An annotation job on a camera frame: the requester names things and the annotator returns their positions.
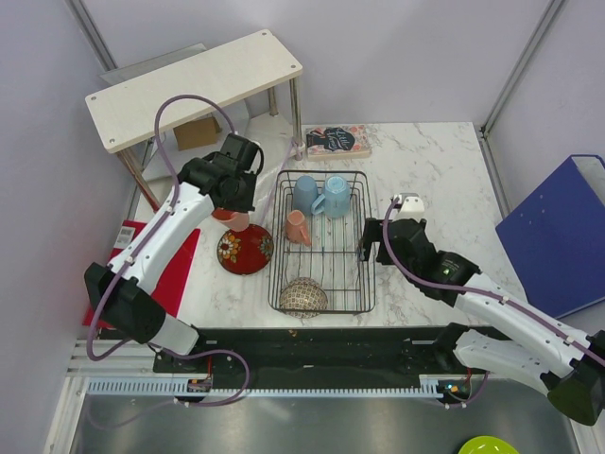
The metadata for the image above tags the light blue mug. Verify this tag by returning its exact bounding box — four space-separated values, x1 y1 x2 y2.
311 175 352 219

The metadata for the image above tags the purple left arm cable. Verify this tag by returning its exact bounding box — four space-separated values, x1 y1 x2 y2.
87 94 242 363

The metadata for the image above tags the purple shelf cable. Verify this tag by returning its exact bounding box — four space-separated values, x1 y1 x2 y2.
257 136 306 228

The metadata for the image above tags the white wooden shelf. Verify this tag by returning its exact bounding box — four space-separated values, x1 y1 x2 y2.
85 29 304 211

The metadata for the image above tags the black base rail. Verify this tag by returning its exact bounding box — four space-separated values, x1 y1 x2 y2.
153 327 467 388

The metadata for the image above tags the blue binder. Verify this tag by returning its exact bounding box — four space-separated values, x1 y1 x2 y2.
495 154 604 319

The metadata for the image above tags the cardboard box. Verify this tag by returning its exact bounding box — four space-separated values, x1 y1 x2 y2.
173 116 221 151

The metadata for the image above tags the green plate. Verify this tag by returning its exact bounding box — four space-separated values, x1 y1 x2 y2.
458 435 519 454

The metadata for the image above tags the patterned ceramic bowl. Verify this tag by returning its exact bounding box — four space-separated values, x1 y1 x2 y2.
279 277 328 319

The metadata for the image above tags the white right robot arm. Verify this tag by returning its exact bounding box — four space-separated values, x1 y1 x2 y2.
359 218 604 427

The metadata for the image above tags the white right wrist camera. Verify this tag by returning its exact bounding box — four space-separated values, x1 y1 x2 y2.
391 193 424 218

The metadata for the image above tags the floral cover book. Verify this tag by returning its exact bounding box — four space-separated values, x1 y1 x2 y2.
305 125 372 161

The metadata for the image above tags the pink mug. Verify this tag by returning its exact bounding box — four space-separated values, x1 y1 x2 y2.
285 210 312 247

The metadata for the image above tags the blue tumbler cup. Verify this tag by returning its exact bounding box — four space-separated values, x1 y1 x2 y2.
292 175 319 217

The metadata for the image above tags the black wire dish rack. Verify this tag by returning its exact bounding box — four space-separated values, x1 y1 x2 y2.
268 169 376 315

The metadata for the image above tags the pink tumbler cup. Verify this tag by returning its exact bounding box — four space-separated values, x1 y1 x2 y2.
212 208 250 232

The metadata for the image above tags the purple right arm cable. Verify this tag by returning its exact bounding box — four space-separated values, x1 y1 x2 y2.
382 198 605 360

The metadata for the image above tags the white slotted cable duct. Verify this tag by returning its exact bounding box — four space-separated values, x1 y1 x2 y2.
86 376 457 398

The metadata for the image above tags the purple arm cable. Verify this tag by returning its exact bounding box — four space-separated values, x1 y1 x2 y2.
382 198 605 360
87 94 242 363

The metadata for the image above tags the red floral plate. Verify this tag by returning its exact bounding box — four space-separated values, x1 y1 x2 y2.
216 224 274 275

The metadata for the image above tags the red folder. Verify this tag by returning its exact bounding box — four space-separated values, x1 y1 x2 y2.
84 220 200 331

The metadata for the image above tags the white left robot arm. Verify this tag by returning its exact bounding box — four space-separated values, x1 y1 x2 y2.
84 133 264 372

